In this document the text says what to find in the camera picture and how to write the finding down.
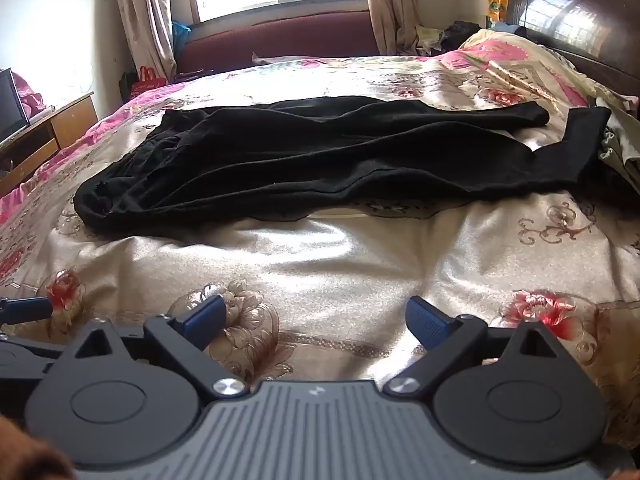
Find beige floral curtain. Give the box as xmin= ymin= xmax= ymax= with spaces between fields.
xmin=360 ymin=0 xmax=421 ymax=53
xmin=110 ymin=0 xmax=178 ymax=83

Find red bag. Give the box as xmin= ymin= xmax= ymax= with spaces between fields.
xmin=131 ymin=66 xmax=168 ymax=101

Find black monitor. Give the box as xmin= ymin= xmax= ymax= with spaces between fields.
xmin=0 ymin=67 xmax=31 ymax=143

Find black clothing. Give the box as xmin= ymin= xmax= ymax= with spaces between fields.
xmin=442 ymin=21 xmax=481 ymax=51

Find wooden tv cabinet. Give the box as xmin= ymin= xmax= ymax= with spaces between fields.
xmin=0 ymin=92 xmax=98 ymax=196

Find maroon sofa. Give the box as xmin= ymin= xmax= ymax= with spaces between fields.
xmin=175 ymin=10 xmax=381 ymax=76

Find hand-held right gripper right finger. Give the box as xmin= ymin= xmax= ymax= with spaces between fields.
xmin=385 ymin=296 xmax=558 ymax=400

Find person's right forearm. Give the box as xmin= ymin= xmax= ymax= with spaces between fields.
xmin=0 ymin=412 xmax=76 ymax=480

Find grey green cloth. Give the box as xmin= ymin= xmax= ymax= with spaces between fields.
xmin=597 ymin=95 xmax=640 ymax=186

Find white green cloth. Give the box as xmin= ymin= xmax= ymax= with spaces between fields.
xmin=400 ymin=25 xmax=446 ymax=56

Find black pants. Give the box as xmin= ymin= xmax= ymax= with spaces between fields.
xmin=74 ymin=94 xmax=612 ymax=235

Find pink cloth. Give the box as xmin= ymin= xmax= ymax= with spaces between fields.
xmin=10 ymin=72 xmax=51 ymax=118

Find yellow packet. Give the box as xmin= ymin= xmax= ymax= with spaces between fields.
xmin=482 ymin=0 xmax=511 ymax=28

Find dark wooden headboard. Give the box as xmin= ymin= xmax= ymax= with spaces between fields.
xmin=507 ymin=0 xmax=640 ymax=98

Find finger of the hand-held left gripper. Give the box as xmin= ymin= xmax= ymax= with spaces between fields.
xmin=0 ymin=342 xmax=63 ymax=378
xmin=0 ymin=297 xmax=54 ymax=326

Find blue plastic bag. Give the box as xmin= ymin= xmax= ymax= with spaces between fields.
xmin=171 ymin=20 xmax=193 ymax=48

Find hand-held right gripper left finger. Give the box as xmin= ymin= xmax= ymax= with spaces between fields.
xmin=65 ymin=294 xmax=248 ymax=401

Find folded floral quilt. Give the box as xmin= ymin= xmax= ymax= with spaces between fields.
xmin=460 ymin=27 xmax=621 ymax=111

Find floral satin bed blanket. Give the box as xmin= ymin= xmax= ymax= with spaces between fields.
xmin=0 ymin=52 xmax=640 ymax=411

